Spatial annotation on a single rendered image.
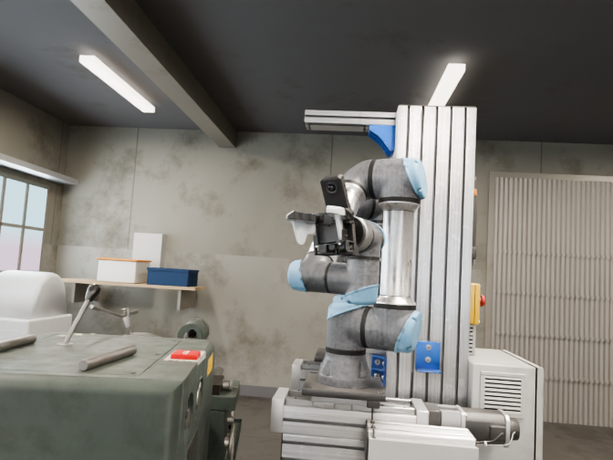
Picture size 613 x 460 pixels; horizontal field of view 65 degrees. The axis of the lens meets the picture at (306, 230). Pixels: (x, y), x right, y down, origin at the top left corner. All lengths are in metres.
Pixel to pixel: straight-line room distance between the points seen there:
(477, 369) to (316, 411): 0.50
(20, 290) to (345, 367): 3.95
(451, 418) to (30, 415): 1.01
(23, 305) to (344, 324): 3.87
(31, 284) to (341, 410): 3.91
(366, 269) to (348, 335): 0.33
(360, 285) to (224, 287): 4.77
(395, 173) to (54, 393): 0.94
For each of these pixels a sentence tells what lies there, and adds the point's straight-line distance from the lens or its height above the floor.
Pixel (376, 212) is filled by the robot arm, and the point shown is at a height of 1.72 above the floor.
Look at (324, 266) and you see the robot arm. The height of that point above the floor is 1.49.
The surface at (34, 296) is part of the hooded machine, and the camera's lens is 4.90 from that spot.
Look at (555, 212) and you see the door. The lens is 6.10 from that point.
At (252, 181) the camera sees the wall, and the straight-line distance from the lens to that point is 5.86.
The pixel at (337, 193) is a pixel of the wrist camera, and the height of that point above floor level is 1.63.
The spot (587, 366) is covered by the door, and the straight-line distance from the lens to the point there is 6.25.
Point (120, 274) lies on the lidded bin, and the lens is 5.58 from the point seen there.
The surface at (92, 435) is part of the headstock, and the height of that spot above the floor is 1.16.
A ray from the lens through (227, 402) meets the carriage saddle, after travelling 2.19.
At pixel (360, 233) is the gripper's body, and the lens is 1.02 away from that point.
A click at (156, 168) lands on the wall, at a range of 6.23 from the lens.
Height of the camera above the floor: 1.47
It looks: 5 degrees up
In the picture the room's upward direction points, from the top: 3 degrees clockwise
